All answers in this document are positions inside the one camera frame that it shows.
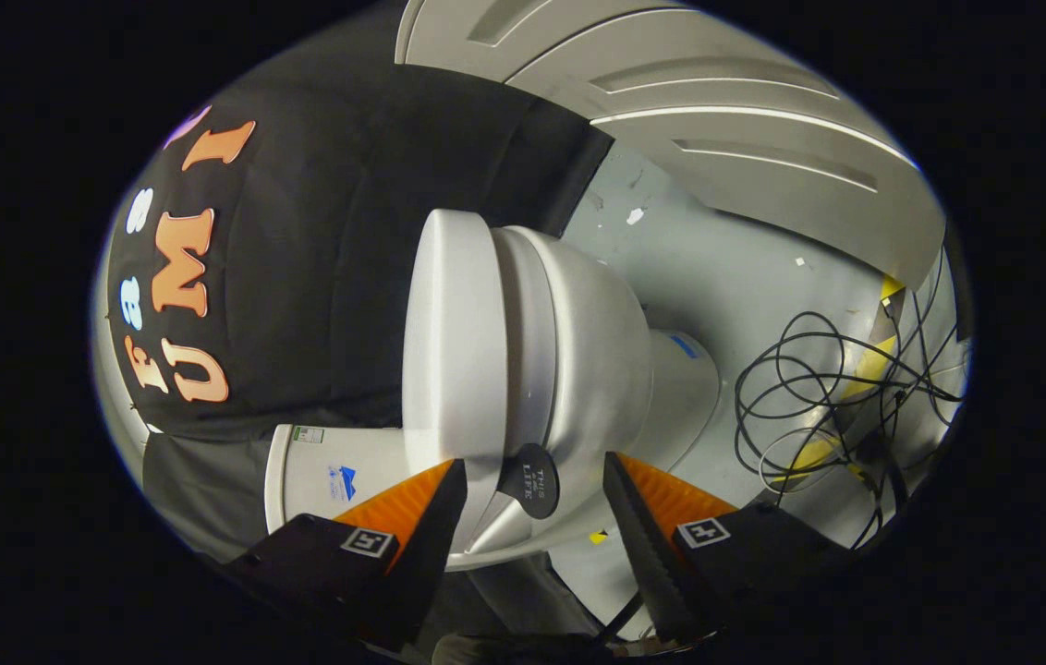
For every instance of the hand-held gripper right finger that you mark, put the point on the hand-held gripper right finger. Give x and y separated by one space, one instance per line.
648 554

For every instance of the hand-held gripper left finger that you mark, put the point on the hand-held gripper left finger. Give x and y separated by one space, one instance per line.
426 554

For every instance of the white toilet lid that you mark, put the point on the white toilet lid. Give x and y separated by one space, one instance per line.
449 342

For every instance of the white ceramic toilet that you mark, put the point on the white ceramic toilet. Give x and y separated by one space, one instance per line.
597 351

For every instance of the black backdrop cloth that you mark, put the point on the black backdrop cloth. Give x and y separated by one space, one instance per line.
320 231

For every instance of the white drawer cabinet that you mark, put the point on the white drawer cabinet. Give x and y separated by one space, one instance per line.
717 139

